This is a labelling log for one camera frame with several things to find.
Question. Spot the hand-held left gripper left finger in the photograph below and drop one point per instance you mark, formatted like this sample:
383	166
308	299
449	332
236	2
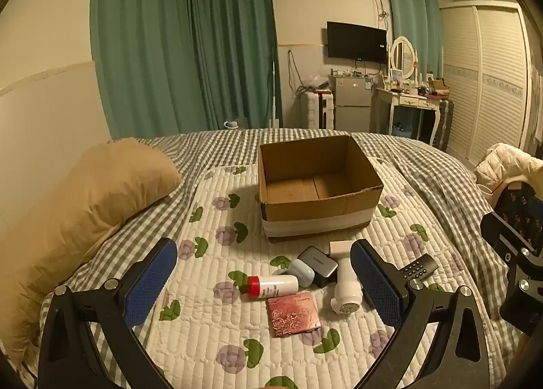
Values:
152	283

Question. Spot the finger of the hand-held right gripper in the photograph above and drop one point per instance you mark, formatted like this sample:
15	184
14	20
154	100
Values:
502	232
524	295

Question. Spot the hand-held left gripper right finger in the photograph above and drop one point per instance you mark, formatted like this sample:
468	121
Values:
375	283

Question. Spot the white fabric shaver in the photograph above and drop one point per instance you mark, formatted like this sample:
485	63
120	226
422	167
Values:
345	287

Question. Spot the black remote control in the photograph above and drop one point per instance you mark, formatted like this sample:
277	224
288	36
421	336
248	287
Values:
420	268

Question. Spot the grey and black charger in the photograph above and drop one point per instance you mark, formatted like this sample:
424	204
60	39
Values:
316	262

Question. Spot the white earbuds case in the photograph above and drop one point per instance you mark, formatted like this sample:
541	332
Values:
300	269

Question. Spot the pink rose print box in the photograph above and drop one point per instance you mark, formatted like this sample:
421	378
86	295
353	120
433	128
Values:
292	315

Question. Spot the cardboard box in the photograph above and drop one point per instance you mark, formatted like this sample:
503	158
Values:
314	211

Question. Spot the white bottle with red cap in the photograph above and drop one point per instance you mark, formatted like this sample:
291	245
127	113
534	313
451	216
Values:
275	286

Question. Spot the dark floral cloth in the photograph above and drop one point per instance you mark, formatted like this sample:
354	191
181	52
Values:
519	206

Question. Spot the white puffer jacket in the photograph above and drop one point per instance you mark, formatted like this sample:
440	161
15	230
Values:
505	164

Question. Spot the white floral quilted mat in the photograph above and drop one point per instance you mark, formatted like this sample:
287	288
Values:
237	329

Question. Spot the tan pillow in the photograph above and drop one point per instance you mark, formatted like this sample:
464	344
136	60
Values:
85	211

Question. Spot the dark green suitcase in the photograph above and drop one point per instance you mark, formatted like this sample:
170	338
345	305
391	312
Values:
445	122

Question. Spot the blue storage basket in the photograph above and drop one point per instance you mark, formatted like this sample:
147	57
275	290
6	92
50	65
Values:
403	130

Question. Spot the white louvered wardrobe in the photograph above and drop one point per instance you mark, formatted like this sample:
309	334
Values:
488	83

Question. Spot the white dressing table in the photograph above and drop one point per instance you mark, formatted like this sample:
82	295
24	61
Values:
403	100

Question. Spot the small silver fridge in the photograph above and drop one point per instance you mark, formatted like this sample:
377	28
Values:
352	105

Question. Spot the white suitcase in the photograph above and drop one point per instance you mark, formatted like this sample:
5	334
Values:
316	111

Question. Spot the oval white vanity mirror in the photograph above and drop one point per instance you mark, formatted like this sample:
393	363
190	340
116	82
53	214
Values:
402	56

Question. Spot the white mop pole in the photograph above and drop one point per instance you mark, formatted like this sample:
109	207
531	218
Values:
275	88

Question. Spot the wide green curtain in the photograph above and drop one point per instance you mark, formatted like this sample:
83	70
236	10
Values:
144	54

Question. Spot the narrow green curtain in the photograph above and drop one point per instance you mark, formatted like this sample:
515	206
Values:
413	11

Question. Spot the black wall television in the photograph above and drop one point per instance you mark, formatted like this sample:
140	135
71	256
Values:
356	41

